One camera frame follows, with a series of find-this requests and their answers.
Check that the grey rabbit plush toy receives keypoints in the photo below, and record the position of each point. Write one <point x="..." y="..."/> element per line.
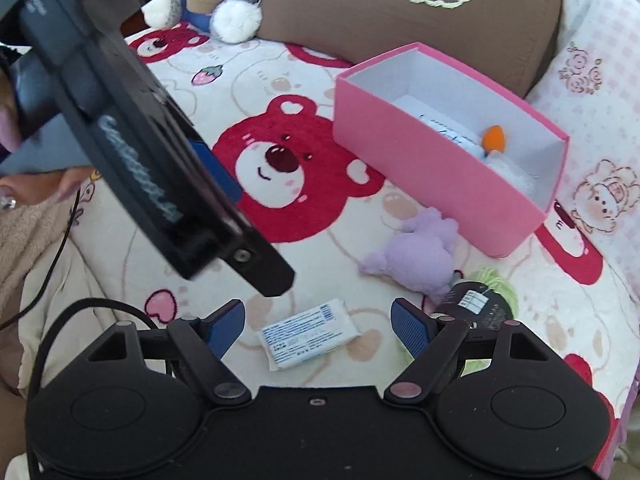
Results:
<point x="235" y="15"/>

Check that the purple plush toy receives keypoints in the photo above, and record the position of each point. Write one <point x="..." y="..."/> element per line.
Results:
<point x="420" y="255"/>

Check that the printed bear blanket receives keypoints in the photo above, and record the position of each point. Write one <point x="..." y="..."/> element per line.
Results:
<point x="310" y="260"/>

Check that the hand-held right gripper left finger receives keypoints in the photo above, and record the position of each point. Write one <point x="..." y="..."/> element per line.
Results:
<point x="227" y="327"/>

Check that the white tissue packet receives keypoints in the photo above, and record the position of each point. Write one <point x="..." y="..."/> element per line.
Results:
<point x="310" y="335"/>

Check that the person's left hand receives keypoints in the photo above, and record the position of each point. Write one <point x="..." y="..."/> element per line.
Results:
<point x="40" y="187"/>

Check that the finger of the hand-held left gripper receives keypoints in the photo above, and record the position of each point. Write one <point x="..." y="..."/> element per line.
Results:
<point x="220" y="180"/>
<point x="265" y="270"/>

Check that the pink checked pillow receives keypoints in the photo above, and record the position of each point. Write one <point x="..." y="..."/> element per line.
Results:
<point x="600" y="125"/>

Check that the brown embroidered pillow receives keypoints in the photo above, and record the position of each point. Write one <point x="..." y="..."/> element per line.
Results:
<point x="375" y="20"/>

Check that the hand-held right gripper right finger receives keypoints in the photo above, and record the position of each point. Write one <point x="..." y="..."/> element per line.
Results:
<point x="410" y="327"/>

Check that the blue white wipes packet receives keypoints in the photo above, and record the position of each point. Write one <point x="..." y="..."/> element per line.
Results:
<point x="440" y="120"/>

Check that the small orange toy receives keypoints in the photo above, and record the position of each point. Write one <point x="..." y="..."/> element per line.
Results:
<point x="494" y="137"/>

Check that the green yarn ball black label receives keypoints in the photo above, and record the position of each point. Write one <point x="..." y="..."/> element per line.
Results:
<point x="475" y="305"/>

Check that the pink cardboard box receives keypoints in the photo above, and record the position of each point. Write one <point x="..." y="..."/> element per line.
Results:
<point x="425" y="175"/>

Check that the person's left forearm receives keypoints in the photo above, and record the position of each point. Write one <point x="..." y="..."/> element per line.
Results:
<point x="30" y="250"/>

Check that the clear floss pick box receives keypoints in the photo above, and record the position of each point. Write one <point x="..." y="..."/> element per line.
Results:
<point x="512" y="172"/>

